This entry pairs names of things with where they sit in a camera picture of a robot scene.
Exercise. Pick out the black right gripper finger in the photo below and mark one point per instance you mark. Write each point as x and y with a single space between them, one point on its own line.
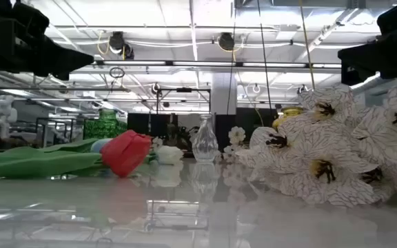
367 56

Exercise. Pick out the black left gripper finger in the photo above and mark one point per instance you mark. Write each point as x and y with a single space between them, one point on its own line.
64 60

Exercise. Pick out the white tulip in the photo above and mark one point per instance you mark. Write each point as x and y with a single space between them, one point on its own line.
169 155
96 145

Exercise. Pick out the white blossom bunch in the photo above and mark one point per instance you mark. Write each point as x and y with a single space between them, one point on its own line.
236 135
322 148

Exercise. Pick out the red tulip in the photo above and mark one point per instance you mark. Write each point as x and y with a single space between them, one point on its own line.
126 151

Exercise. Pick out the green glass vase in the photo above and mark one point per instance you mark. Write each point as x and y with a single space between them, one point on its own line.
107 127

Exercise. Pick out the yellow glass vase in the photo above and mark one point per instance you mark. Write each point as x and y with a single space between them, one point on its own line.
289 112

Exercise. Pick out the clear glass vase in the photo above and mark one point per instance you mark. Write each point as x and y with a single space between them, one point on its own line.
204 144

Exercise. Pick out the white robot figure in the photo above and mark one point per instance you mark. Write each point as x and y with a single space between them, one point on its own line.
3 113

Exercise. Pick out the black partition panel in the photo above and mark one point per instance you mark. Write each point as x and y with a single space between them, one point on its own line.
221 127
140 124

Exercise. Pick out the long ceiling light strip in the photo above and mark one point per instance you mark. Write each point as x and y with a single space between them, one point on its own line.
202 63

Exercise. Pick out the silver ventilation duct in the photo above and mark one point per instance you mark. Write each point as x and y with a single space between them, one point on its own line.
371 82

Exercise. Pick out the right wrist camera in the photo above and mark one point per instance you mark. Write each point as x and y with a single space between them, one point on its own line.
350 77

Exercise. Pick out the low black metal frame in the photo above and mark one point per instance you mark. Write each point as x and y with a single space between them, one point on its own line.
43 132

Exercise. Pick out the black metal frame rig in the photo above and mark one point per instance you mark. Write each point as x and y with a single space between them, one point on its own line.
184 90

